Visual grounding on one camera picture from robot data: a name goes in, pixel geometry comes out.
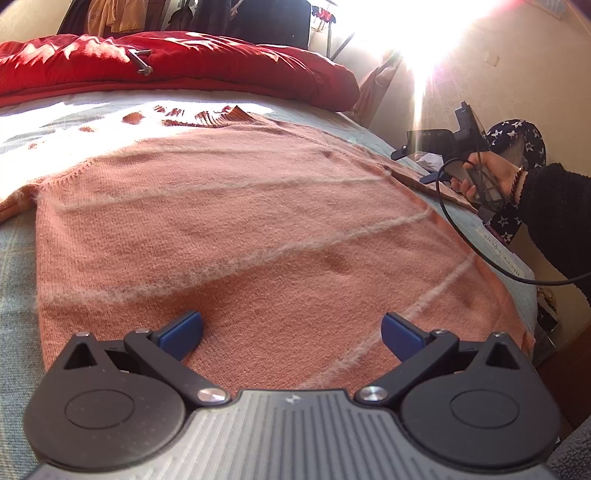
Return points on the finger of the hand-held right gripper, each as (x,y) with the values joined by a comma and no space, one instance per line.
(400,153)
(434,177)

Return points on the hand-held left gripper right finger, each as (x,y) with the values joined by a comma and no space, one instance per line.
(401,337)

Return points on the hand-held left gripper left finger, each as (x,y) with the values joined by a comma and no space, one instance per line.
(182,334)

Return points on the orange knit sweater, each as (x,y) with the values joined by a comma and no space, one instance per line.
(254,221)

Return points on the person's right forearm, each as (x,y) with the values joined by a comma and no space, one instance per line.
(558,221)

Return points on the metal clothes rack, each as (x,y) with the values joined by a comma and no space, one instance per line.
(328,44)

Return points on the person's right hand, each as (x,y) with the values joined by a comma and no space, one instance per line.
(496,173)

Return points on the pink curtain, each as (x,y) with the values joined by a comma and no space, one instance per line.
(376,92)

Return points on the navy star print cloth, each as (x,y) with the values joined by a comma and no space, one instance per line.
(508,134)

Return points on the small red hanging garments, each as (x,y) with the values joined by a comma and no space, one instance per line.
(323,14)

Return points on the black coat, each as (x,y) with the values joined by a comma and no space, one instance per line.
(268,21)

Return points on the red quilt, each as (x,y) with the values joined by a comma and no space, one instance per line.
(207,64)

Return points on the dark jacket with round patch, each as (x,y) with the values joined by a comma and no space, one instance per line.
(198,14)

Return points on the grey metal tool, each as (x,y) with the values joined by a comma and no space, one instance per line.
(138,62)

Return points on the wooden chair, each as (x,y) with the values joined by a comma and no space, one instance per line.
(159,16)

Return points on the orange draped garment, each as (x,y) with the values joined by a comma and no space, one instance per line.
(120,16)

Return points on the black draped garment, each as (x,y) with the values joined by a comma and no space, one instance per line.
(74,18)

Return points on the wall switch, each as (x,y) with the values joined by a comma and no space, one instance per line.
(492,60)

